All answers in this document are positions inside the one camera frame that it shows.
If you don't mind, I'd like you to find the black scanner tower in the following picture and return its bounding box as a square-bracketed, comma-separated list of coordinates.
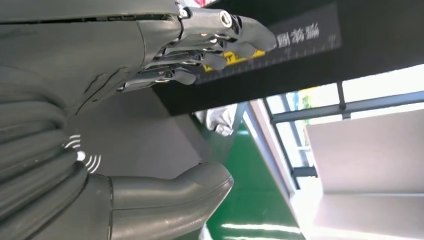
[152, 0, 424, 117]

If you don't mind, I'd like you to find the black scanner base plate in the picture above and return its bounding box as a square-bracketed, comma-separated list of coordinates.
[61, 87, 213, 181]

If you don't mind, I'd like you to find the dark window frame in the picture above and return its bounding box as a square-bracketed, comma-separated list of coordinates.
[263, 81, 424, 190]

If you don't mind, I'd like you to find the grey poly mailer parcel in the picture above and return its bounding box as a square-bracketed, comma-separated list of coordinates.
[195, 104, 239, 137]

